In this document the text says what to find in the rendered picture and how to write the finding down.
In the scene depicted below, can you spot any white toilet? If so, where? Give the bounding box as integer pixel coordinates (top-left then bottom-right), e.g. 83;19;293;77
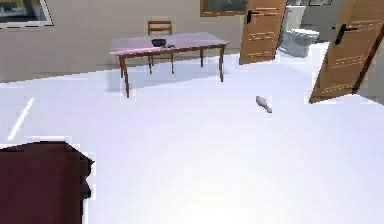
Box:
279;5;320;59

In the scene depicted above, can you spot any brown wooden door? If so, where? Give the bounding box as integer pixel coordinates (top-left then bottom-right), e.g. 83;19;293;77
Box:
238;0;288;66
308;0;384;104

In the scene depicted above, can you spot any black door handle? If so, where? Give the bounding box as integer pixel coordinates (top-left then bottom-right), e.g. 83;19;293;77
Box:
246;9;260;25
334;23;360;46

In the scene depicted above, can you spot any brown wooden chair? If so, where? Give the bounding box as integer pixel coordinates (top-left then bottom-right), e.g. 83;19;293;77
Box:
147;20;176;75

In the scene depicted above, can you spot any brown wooden table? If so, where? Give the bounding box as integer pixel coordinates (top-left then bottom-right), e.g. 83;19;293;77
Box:
109;32;231;99

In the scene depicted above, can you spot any white framed window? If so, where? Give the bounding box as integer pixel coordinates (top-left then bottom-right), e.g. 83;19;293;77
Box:
0;0;55;30

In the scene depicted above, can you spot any grey bat shaped object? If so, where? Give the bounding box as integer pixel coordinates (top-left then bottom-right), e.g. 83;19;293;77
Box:
255;95;273;114

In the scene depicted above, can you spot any dark red cabinet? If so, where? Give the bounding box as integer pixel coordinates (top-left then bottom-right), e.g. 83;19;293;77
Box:
0;140;96;224

